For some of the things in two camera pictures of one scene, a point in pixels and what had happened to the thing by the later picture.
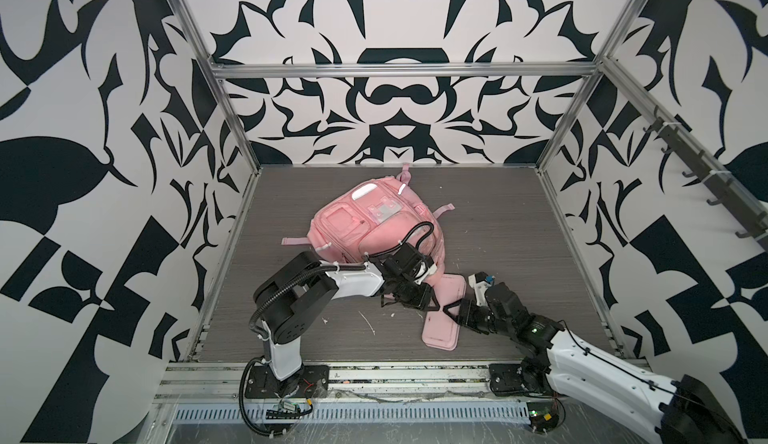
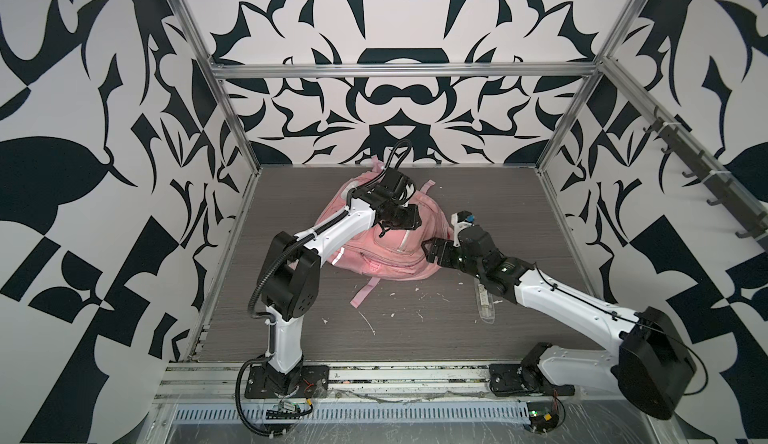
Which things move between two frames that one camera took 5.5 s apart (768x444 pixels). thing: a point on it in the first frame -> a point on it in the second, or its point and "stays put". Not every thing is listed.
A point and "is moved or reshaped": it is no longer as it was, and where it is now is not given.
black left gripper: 426,300 -> 412,220
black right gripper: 464,305 -> 447,245
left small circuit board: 288,410 stays put
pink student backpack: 372,219 is moved or reshaped
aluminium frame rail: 348,382 stays put
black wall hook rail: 747,208 stays put
